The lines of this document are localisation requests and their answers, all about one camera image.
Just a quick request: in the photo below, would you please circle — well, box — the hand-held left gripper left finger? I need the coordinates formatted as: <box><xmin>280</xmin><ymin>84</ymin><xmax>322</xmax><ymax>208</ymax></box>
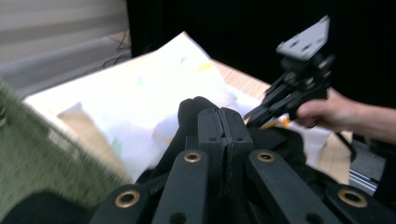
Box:
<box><xmin>197</xmin><ymin>107</ymin><xmax>227</xmax><ymax>194</ymax></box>

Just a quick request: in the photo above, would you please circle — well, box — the black cloth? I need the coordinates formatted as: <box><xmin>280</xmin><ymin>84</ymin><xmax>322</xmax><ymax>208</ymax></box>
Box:
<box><xmin>136</xmin><ymin>96</ymin><xmax>312</xmax><ymax>194</ymax></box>

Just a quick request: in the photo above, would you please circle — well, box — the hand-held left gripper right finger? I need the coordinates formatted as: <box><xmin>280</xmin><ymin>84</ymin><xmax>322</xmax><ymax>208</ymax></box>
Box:
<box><xmin>221</xmin><ymin>107</ymin><xmax>254</xmax><ymax>195</ymax></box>

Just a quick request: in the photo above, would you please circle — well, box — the metal floor rail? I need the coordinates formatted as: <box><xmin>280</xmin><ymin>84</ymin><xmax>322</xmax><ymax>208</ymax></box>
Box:
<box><xmin>348</xmin><ymin>169</ymin><xmax>378</xmax><ymax>194</ymax></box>

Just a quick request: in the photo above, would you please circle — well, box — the green woven basket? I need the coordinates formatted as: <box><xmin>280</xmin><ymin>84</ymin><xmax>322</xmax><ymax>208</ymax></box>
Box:
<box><xmin>0</xmin><ymin>77</ymin><xmax>134</xmax><ymax>220</ymax></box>

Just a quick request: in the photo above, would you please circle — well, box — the white leaf-print laundry bag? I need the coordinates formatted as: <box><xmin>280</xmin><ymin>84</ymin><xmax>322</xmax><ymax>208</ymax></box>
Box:
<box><xmin>23</xmin><ymin>31</ymin><xmax>332</xmax><ymax>185</ymax></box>

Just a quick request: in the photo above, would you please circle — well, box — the right hand-held gripper black cable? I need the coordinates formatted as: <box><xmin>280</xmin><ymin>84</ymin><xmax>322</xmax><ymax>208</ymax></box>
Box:
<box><xmin>335</xmin><ymin>132</ymin><xmax>358</xmax><ymax>163</ymax></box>

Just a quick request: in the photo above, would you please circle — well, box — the black hanging cable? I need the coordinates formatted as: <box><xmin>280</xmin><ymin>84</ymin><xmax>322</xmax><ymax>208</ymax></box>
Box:
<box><xmin>102</xmin><ymin>30</ymin><xmax>132</xmax><ymax>68</ymax></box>

